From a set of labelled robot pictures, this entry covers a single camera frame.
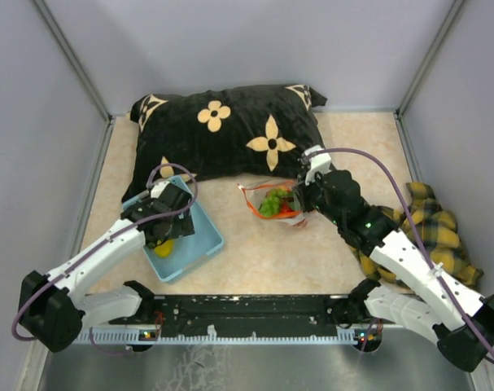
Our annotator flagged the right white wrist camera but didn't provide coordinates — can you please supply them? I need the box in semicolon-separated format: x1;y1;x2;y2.
300;145;332;186

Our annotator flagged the green grape bunch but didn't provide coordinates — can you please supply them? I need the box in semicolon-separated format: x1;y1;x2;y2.
258;187;288;217

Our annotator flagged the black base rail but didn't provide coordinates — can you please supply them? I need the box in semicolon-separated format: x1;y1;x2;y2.
73;293;384;354

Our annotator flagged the black flower pattern pillow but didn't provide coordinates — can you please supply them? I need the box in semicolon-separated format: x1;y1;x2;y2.
122;84;327;200

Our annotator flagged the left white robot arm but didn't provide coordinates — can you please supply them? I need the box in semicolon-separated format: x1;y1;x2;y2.
11;181;195;353

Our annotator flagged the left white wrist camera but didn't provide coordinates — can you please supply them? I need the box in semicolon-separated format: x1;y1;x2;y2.
149;181;173;200

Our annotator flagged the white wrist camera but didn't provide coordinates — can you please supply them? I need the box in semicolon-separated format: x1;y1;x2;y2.
300;145;332;186
149;181;173;200

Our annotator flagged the light blue plastic basket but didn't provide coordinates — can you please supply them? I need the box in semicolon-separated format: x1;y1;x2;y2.
121;176;225;282

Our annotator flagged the yellow black plaid cloth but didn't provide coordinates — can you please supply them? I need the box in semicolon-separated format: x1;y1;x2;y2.
349;182;483;289

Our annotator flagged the red strawberry bunch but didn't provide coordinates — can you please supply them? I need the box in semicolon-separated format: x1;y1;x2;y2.
278;187;305;226

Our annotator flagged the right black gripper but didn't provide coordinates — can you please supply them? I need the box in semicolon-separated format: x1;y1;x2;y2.
292;167;344;226

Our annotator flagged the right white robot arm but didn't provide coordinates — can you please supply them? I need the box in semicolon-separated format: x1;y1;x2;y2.
296;170;494;372

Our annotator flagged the clear zip top bag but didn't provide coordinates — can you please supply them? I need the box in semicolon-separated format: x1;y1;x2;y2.
238;178;308;227

